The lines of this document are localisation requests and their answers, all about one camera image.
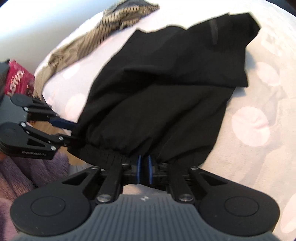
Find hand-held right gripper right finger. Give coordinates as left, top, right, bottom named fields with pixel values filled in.
left=147, top=155, right=228, bottom=204

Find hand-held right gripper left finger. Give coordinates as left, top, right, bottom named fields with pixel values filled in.
left=61, top=155, right=142, bottom=205

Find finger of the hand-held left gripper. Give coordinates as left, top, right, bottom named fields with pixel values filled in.
left=20, top=122, right=77, bottom=150
left=24, top=97, right=78, bottom=131

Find black pants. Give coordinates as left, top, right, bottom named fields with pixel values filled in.
left=67, top=11, right=262, bottom=171

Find red packet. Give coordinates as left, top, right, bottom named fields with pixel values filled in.
left=5, top=59, right=36, bottom=98

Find purple fuzzy cloth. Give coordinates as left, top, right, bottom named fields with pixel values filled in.
left=0, top=153, right=73, bottom=240

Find beige striped shirt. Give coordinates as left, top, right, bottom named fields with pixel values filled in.
left=33, top=0, right=160, bottom=100

